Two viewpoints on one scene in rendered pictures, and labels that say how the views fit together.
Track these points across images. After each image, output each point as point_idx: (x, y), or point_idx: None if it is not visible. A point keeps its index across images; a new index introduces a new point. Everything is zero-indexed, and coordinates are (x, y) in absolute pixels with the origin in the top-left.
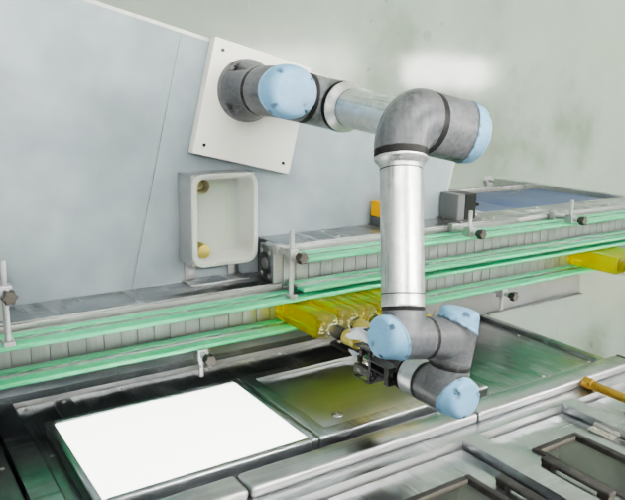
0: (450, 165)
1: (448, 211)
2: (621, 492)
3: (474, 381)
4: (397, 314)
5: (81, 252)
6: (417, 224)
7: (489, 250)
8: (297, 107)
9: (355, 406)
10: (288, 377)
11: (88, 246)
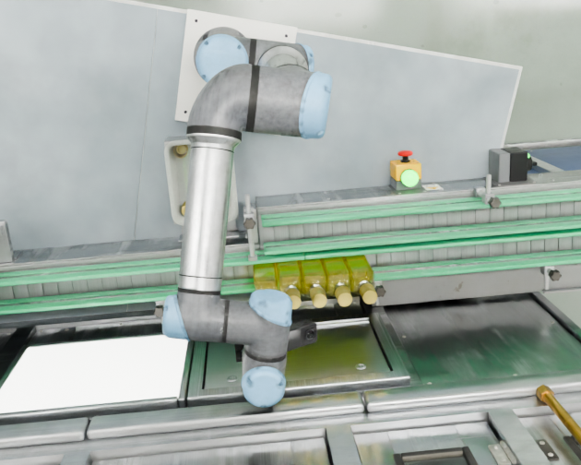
0: (503, 117)
1: (493, 172)
2: None
3: (402, 368)
4: (179, 296)
5: (87, 208)
6: (207, 208)
7: (539, 219)
8: None
9: None
10: None
11: (92, 202)
